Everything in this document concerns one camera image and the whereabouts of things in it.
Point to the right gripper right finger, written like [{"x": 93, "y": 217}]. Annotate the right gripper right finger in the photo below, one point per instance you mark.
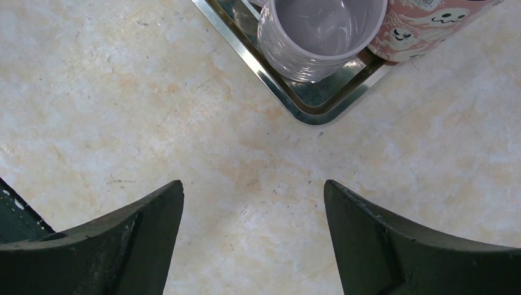
[{"x": 380, "y": 252}]

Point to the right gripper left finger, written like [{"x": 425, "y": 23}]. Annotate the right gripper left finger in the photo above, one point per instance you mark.
[{"x": 127, "y": 251}]

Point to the pink ghost mug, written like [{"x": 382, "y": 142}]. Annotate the pink ghost mug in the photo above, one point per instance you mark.
[{"x": 413, "y": 28}]

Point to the lilac ribbed mug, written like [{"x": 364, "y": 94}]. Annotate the lilac ribbed mug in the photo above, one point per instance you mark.
[{"x": 308, "y": 41}]

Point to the silver metal tray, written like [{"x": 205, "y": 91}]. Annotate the silver metal tray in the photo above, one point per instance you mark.
[{"x": 310, "y": 103}]

